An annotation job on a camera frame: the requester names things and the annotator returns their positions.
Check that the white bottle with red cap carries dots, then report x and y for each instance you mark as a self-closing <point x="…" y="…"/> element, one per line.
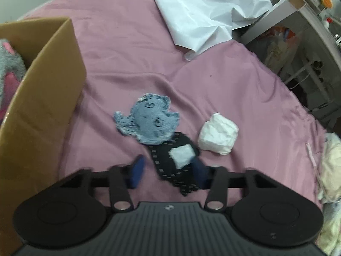
<point x="328" y="23"/>

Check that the printed tote bag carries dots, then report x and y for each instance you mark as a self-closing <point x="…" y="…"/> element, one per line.
<point x="279" y="48"/>

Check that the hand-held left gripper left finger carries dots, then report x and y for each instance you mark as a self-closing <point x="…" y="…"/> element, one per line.
<point x="137" y="172"/>

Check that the white desk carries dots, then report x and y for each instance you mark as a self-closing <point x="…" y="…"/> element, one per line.
<point x="269" y="18"/>

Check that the cream cloth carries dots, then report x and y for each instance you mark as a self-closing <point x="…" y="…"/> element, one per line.
<point x="331" y="192"/>

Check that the white sheet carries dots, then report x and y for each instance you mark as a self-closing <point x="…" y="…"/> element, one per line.
<point x="202" y="10"/>

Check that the grey fluffy plush toy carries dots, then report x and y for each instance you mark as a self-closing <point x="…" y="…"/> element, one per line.
<point x="8" y="64"/>

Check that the pink bedsheet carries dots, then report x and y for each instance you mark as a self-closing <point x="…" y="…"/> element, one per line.
<point x="239" y="85"/>

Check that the blue denim cloth piece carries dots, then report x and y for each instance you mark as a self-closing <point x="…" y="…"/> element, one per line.
<point x="150" y="117"/>

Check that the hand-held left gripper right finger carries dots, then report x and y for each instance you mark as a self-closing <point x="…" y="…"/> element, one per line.
<point x="199" y="174"/>

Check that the white cloth ball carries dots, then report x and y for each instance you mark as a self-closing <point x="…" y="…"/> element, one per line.
<point x="218" y="133"/>

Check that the cardboard box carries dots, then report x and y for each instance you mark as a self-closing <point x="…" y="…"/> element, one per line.
<point x="40" y="112"/>

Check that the black cloth with white label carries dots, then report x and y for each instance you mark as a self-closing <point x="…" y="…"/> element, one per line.
<point x="165" y="165"/>

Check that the orange round plush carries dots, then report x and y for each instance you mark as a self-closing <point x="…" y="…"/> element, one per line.
<point x="327" y="1"/>

